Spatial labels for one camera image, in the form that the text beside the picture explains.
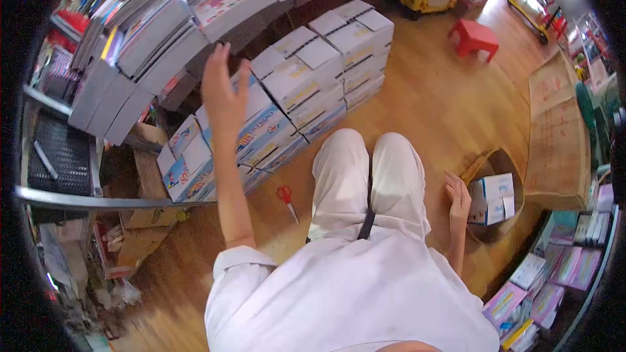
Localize person's right hand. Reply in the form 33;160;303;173
444;170;472;222

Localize person's left hand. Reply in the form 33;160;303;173
202;42;253;131

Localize person's left fingers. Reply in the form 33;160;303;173
202;42;233;84

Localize person's left thumb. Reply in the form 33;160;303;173
239;61;253;106

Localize person's right fingers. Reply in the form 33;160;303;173
444;170;466;198

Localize white and blue box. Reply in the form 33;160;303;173
468;196;516;227
468;173;515;202

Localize open brown cardboard carton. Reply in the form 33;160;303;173
459;148;527;245

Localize full shop shelf of books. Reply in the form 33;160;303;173
15;0;407;212

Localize stack of white paper reams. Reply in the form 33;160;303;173
249;0;395;143

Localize stack of blue printed reams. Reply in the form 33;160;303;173
156;71;310;204

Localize person's legs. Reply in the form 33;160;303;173
307;128;432;243

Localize stack of flat cardboard cartons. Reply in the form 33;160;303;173
522;51;593;212

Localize torn brown cardboard box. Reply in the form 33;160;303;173
116;122;190;271

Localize red plastic stool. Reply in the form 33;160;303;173
447;18;500;64

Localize person's body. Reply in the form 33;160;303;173
204;227;500;352

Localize red handled scissors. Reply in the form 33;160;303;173
276;185;300;225

